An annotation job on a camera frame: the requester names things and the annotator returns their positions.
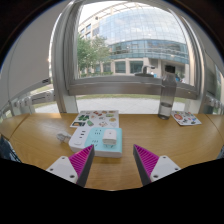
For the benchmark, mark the green tree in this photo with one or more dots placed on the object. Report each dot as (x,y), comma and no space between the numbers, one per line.
(88,51)

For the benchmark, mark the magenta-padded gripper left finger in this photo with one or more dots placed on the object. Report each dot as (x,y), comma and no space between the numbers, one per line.
(63,168)

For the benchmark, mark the white and light-blue power strip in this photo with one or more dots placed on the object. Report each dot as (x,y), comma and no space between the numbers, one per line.
(90,146)

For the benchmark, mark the clear bottle with dark cap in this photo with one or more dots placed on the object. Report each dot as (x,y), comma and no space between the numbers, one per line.
(166,96)

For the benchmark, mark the sticker sheet with green stickers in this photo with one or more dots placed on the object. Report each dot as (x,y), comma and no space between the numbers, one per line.
(96,118)

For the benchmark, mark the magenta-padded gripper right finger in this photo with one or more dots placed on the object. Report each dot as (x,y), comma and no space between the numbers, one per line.
(163,168)

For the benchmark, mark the white charger block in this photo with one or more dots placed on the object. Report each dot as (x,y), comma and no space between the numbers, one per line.
(109,136)

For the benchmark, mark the sticker sheet with red circle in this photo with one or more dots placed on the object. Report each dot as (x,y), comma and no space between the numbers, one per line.
(186,118)

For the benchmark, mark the white power strip plug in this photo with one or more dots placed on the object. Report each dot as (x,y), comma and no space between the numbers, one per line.
(63,136)

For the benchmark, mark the grey window frame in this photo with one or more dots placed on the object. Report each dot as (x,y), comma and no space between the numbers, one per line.
(126,88)

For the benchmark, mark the glass-fronted building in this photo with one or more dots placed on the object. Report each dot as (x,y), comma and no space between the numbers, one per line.
(143,36)

